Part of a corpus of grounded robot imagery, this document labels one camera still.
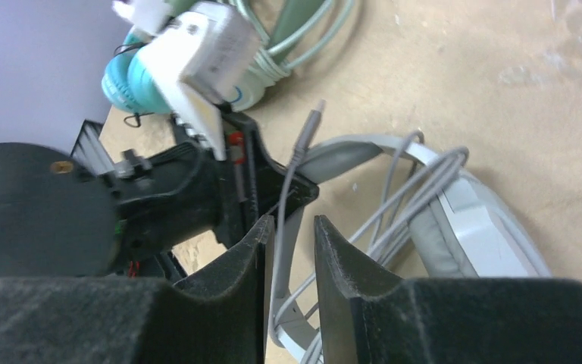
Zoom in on mint green headphones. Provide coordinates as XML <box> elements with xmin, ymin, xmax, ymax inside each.
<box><xmin>224</xmin><ymin>1</ymin><xmax>355</xmax><ymax>111</ymax></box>

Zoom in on teal cat-ear headphones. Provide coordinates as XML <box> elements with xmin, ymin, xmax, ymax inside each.
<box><xmin>101</xmin><ymin>30</ymin><xmax>171</xmax><ymax>115</ymax></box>

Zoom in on white grey headphones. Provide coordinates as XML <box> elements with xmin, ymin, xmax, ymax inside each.
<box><xmin>268</xmin><ymin>133</ymin><xmax>553</xmax><ymax>364</ymax></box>

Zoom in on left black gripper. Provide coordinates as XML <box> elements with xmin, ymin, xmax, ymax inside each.
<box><xmin>112</xmin><ymin>112</ymin><xmax>319</xmax><ymax>271</ymax></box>

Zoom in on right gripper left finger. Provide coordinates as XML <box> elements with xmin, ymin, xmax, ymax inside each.
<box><xmin>0</xmin><ymin>215</ymin><xmax>274</xmax><ymax>363</ymax></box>

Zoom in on grey usb cable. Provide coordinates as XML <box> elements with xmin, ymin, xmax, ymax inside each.
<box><xmin>268</xmin><ymin>99</ymin><xmax>470</xmax><ymax>364</ymax></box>

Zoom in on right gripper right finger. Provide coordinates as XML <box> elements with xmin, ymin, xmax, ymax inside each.
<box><xmin>314</xmin><ymin>215</ymin><xmax>582</xmax><ymax>363</ymax></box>

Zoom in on black wired earbuds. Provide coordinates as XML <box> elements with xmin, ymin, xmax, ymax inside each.
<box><xmin>102</xmin><ymin>36</ymin><xmax>155</xmax><ymax>128</ymax></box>

